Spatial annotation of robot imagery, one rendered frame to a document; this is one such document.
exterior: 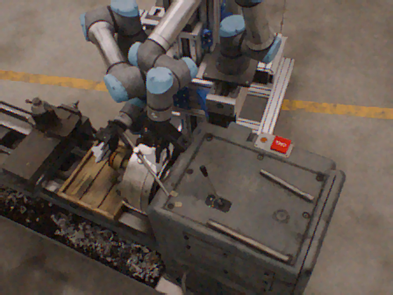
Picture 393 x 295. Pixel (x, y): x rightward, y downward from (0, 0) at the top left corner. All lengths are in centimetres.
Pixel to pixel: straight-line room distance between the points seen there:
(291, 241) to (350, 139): 192
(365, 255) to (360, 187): 47
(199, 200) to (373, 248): 162
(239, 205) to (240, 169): 14
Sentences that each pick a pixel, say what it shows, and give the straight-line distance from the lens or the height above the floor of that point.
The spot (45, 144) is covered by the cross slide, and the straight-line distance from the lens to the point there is 217.
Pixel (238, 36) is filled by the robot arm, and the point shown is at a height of 137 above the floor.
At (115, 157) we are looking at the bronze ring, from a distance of 183.
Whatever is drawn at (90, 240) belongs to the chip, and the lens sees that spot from 228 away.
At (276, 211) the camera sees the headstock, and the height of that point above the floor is 125.
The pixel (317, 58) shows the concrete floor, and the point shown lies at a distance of 380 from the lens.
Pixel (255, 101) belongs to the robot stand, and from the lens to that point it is 316.
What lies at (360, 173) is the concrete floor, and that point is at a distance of 317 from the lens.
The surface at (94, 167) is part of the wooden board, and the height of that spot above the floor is 88.
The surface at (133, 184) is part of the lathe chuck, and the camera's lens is 167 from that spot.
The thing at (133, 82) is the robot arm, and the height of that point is 139.
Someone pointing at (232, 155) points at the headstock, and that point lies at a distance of 162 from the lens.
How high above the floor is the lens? 260
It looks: 56 degrees down
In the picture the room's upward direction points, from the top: 7 degrees counter-clockwise
